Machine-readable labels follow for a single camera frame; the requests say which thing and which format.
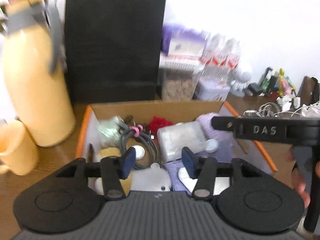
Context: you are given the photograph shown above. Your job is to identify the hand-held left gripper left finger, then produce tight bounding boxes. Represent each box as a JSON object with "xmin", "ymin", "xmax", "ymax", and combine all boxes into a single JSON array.
[{"xmin": 55, "ymin": 147, "xmax": 137, "ymax": 201}]

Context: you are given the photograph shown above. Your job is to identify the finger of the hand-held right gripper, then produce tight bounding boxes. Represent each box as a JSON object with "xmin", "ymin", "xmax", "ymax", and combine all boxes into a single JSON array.
[{"xmin": 211, "ymin": 116, "xmax": 237, "ymax": 138}]

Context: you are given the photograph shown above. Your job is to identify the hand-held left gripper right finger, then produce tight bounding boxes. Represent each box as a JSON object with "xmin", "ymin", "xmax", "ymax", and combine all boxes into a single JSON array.
[{"xmin": 181, "ymin": 147, "xmax": 260, "ymax": 200}]

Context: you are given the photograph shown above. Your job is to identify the white fluffy pad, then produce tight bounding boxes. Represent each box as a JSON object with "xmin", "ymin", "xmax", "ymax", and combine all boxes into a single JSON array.
[{"xmin": 178, "ymin": 166, "xmax": 200, "ymax": 191}]

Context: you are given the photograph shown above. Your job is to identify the lilac fluffy plush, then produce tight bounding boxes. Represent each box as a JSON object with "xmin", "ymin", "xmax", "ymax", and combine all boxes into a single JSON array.
[{"xmin": 196, "ymin": 112, "xmax": 238, "ymax": 140}]

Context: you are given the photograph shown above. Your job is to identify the purple cloth pouch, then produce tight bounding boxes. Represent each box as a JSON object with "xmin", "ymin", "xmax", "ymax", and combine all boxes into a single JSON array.
[{"xmin": 164, "ymin": 145, "xmax": 235, "ymax": 193}]

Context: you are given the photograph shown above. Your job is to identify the black braided cable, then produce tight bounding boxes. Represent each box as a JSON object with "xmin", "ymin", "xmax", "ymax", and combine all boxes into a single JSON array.
[{"xmin": 117, "ymin": 122, "xmax": 162, "ymax": 170}]

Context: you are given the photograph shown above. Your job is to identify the translucent plastic box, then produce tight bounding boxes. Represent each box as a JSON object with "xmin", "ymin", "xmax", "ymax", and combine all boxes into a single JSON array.
[{"xmin": 157, "ymin": 122, "xmax": 209, "ymax": 162}]

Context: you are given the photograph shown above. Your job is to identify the pink cable clip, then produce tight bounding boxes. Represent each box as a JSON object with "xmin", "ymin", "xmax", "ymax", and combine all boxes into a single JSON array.
[{"xmin": 129, "ymin": 126, "xmax": 143, "ymax": 138}]

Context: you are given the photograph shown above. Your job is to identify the white and yellow alpaca plush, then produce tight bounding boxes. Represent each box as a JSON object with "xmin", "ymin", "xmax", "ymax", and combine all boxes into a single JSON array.
[{"xmin": 94, "ymin": 146, "xmax": 173, "ymax": 195}]

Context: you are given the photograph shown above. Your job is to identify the iridescent glitter bag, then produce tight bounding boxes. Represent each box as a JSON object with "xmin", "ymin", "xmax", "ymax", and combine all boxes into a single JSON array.
[{"xmin": 96, "ymin": 116, "xmax": 125, "ymax": 148}]

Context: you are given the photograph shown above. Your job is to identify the red fabric rose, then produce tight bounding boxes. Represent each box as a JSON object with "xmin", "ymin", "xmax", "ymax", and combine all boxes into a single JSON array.
[{"xmin": 149, "ymin": 116, "xmax": 174, "ymax": 137}]

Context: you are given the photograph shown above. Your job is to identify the red cardboard box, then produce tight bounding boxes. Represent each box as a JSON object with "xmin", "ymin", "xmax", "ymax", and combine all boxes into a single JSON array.
[{"xmin": 76, "ymin": 100, "xmax": 278, "ymax": 193}]

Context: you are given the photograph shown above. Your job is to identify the person's right hand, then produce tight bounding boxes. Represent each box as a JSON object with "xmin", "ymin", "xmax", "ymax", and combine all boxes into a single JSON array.
[{"xmin": 287, "ymin": 147, "xmax": 311, "ymax": 202}]

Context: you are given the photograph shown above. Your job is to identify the small white round object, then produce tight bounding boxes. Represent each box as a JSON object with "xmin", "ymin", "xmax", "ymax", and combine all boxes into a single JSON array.
[
  {"xmin": 132, "ymin": 145, "xmax": 145, "ymax": 159},
  {"xmin": 206, "ymin": 139, "xmax": 218, "ymax": 153}
]

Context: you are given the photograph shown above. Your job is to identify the small black box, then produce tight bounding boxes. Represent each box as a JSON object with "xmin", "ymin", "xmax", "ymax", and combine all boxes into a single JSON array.
[{"xmin": 267, "ymin": 74, "xmax": 279, "ymax": 94}]

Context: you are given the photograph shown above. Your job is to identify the white robot toy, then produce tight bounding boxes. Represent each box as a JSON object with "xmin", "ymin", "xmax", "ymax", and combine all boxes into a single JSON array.
[{"xmin": 230, "ymin": 62, "xmax": 253, "ymax": 97}]

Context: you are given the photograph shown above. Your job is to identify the green bottle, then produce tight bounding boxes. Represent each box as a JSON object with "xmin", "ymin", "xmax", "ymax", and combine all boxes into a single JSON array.
[{"xmin": 259, "ymin": 67, "xmax": 273, "ymax": 90}]

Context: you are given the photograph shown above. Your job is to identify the colourful snack packets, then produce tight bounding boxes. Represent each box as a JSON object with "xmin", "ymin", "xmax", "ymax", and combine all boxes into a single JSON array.
[{"xmin": 276, "ymin": 69, "xmax": 297, "ymax": 98}]

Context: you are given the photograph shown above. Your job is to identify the clear snack container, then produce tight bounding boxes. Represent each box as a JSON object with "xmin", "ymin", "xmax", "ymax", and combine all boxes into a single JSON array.
[{"xmin": 160, "ymin": 67, "xmax": 199, "ymax": 100}]

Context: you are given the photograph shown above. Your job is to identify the brown leather bag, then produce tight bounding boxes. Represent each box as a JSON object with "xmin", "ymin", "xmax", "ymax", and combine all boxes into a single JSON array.
[{"xmin": 296, "ymin": 76, "xmax": 320, "ymax": 107}]

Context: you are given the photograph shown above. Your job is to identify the white flat box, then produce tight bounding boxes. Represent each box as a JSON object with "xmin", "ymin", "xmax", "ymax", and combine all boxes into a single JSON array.
[{"xmin": 160, "ymin": 55, "xmax": 203, "ymax": 69}]

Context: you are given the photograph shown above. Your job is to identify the purple tissue pack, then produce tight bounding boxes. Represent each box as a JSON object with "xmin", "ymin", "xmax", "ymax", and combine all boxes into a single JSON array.
[{"xmin": 161, "ymin": 24, "xmax": 208, "ymax": 57}]

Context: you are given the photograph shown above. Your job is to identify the yellow mug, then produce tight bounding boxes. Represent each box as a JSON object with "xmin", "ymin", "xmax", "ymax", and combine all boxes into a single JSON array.
[{"xmin": 0, "ymin": 119, "xmax": 40, "ymax": 176}]

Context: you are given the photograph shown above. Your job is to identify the yellow thermos jug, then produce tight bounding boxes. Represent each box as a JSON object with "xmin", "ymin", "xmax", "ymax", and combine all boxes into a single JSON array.
[{"xmin": 1, "ymin": 0, "xmax": 76, "ymax": 147}]

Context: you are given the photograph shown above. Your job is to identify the black paper bag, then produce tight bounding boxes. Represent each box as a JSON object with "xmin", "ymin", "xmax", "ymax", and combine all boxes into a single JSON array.
[{"xmin": 64, "ymin": 0, "xmax": 168, "ymax": 103}]

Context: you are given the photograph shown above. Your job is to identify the white cable bundle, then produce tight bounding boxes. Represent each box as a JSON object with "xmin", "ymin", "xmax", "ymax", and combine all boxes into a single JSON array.
[{"xmin": 244, "ymin": 102, "xmax": 320, "ymax": 119}]

